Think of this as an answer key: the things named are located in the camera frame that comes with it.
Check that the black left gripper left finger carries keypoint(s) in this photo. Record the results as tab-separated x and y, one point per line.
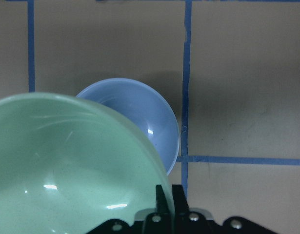
162	207

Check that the blue ceramic bowl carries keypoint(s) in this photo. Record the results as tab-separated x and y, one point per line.
145	107

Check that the green ceramic bowl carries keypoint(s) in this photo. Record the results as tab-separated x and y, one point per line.
67	165

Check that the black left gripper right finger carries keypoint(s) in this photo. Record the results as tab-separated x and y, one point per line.
180	201

